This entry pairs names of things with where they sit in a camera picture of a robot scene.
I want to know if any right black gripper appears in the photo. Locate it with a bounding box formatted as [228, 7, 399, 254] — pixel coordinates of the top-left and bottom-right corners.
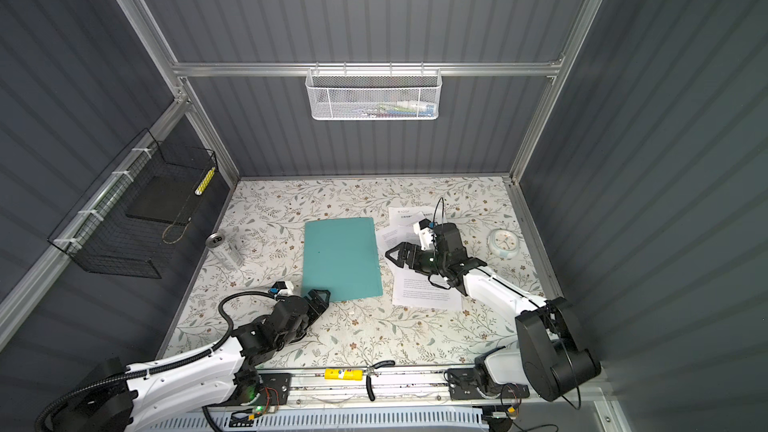
[387, 243, 448, 275]

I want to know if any English text paper sheet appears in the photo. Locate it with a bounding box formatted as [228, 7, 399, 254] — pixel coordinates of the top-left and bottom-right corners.
[388, 264, 462, 312]

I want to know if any teal file folder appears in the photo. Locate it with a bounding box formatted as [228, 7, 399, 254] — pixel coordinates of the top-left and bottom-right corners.
[302, 217, 383, 302]

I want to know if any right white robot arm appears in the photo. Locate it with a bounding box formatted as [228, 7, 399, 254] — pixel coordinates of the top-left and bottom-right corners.
[385, 219, 602, 402]

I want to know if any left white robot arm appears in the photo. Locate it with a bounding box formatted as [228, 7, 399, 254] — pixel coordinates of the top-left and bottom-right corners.
[34, 281, 331, 431]

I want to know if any Chinese title paper sheet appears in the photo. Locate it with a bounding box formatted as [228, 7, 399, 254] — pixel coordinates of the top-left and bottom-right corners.
[389, 206, 434, 227]

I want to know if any yellow label tag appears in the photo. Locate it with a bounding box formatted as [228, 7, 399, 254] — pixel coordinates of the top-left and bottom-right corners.
[324, 368, 365, 381]

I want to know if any white and teal clock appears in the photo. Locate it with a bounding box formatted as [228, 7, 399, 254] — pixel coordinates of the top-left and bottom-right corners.
[486, 228, 521, 259]

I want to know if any yellow marker pen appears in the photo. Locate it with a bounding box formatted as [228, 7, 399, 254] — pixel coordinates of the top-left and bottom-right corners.
[194, 166, 216, 196]

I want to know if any black notebook in basket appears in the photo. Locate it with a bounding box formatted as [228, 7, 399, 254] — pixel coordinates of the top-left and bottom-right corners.
[126, 176, 202, 225]

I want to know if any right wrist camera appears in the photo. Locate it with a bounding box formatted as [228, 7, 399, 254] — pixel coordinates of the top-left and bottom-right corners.
[413, 218, 435, 242]

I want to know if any black corrugated cable conduit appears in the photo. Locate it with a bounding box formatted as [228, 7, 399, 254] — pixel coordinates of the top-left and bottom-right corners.
[34, 290, 277, 432]

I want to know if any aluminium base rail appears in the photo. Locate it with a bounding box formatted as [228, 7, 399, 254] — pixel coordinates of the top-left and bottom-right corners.
[279, 365, 456, 410]

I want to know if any white wire mesh basket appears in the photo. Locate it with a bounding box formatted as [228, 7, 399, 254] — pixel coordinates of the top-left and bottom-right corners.
[305, 71, 443, 121]

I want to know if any black wire basket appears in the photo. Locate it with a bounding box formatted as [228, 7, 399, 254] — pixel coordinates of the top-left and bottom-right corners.
[48, 132, 219, 279]

